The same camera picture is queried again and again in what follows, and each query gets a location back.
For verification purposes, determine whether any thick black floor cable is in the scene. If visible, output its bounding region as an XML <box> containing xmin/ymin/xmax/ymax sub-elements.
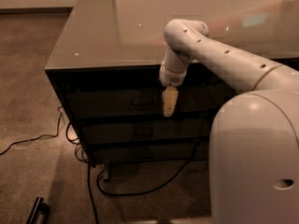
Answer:
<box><xmin>86</xmin><ymin>140</ymin><xmax>204</xmax><ymax>224</ymax></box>

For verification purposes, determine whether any grey drawer cabinet counter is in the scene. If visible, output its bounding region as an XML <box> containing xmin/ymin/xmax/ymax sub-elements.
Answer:
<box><xmin>45</xmin><ymin>0</ymin><xmax>298</xmax><ymax>164</ymax></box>

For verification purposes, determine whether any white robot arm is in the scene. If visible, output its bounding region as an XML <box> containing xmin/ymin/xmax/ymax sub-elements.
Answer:
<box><xmin>160</xmin><ymin>19</ymin><xmax>299</xmax><ymax>224</ymax></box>

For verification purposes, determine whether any grey drawer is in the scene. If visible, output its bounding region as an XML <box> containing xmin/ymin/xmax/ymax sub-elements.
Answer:
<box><xmin>93</xmin><ymin>141</ymin><xmax>208</xmax><ymax>164</ymax></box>
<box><xmin>82</xmin><ymin>119</ymin><xmax>204</xmax><ymax>145</ymax></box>
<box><xmin>66</xmin><ymin>86</ymin><xmax>225</xmax><ymax>119</ymax></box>

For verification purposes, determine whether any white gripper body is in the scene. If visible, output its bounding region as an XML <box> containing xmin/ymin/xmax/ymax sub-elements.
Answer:
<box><xmin>159</xmin><ymin>64</ymin><xmax>187</xmax><ymax>87</ymax></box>

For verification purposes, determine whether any thin black floor cable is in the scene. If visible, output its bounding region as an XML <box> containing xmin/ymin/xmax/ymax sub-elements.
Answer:
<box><xmin>0</xmin><ymin>105</ymin><xmax>90</xmax><ymax>164</ymax></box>

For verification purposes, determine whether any black object on floor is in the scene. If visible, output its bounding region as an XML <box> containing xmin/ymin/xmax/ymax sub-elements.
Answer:
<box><xmin>26</xmin><ymin>197</ymin><xmax>50</xmax><ymax>224</ymax></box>

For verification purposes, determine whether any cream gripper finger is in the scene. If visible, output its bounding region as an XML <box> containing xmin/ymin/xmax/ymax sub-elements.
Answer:
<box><xmin>163</xmin><ymin>87</ymin><xmax>178</xmax><ymax>118</ymax></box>

